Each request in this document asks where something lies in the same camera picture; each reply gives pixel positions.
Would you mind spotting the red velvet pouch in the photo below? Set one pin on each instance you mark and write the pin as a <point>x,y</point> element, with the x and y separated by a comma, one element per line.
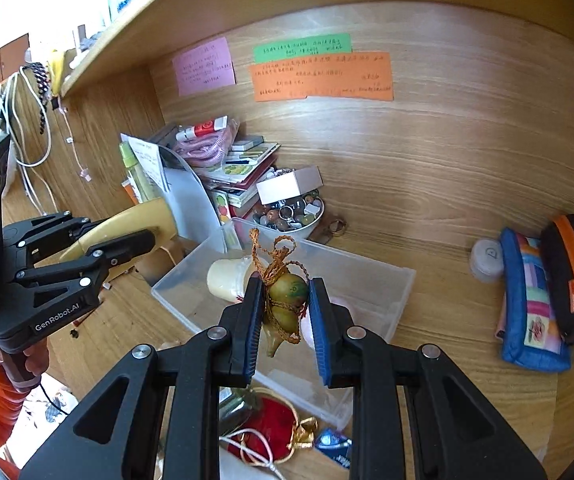
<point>272,425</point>

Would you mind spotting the wooden desktop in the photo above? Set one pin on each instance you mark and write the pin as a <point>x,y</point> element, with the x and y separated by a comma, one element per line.
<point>417,240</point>

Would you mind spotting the pink sticky note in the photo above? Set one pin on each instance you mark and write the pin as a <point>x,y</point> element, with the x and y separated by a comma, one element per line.
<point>203,66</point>

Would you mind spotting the black beaded band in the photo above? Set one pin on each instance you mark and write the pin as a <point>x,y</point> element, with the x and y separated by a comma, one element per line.
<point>42,85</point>

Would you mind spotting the orange sticky note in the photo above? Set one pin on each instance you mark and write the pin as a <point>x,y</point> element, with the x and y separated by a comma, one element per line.
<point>322,77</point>

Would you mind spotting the blue patchwork pouch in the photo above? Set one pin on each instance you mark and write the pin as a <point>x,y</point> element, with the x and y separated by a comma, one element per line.
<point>527,300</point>

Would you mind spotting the green sticky note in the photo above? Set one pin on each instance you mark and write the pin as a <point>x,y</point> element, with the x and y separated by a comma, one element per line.
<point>302,48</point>

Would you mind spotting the white bowl of beads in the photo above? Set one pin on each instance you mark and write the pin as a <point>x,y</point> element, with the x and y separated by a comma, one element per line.
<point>292,220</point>

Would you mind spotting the blue foil packet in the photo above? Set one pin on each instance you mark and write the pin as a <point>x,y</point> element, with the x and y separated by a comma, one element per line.
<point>334,447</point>

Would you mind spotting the gold ribbon bow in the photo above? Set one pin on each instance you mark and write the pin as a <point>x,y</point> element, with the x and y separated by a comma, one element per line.
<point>304,432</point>

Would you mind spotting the black case with orange zipper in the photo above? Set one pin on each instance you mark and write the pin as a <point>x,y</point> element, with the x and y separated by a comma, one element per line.
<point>562,270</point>

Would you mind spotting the white round container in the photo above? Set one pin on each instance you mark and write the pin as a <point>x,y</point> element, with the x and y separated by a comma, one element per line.
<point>487,260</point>

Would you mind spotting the person's left hand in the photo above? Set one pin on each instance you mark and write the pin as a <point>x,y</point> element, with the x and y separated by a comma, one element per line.
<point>37,360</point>

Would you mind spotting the yellow hanging item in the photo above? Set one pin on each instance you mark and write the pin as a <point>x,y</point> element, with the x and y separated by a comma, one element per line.
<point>58,72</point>

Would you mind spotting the green spray bottle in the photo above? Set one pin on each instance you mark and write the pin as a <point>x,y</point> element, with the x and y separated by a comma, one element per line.
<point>129,165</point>

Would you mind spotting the orange small pack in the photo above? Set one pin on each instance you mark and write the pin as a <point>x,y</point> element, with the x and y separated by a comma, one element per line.
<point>129,192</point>

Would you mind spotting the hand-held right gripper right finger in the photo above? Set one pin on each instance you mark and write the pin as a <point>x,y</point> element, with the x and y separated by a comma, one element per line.
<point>320,337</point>

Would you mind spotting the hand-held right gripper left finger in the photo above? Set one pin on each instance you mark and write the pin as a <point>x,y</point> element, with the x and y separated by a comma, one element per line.
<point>251,332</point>

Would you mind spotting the brown lidded mug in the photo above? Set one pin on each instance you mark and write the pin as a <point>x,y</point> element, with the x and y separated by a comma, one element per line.
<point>137,217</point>

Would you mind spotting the stack of books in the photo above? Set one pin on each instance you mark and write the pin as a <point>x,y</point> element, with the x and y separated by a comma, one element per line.
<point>247,165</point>

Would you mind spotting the clear plastic storage box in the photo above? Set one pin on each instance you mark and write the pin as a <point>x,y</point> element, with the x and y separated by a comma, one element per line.
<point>367,280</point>

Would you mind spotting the small white cardboard box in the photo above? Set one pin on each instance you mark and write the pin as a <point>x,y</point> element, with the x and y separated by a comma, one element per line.
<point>289,182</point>

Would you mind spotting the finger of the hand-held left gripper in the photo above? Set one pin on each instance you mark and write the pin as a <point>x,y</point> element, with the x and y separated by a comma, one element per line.
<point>117,250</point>
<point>42,225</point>

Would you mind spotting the red and white tube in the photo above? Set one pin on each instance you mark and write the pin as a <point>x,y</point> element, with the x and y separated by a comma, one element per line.
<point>202,129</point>

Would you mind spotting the card with coloured dots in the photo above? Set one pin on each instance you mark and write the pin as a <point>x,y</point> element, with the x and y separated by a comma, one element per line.
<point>222,207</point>

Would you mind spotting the white handwritten paper note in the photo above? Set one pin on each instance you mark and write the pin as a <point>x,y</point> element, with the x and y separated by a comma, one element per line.
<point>147,160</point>

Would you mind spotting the blue and white mug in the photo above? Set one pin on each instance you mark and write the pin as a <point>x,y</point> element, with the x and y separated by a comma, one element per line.
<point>119,2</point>

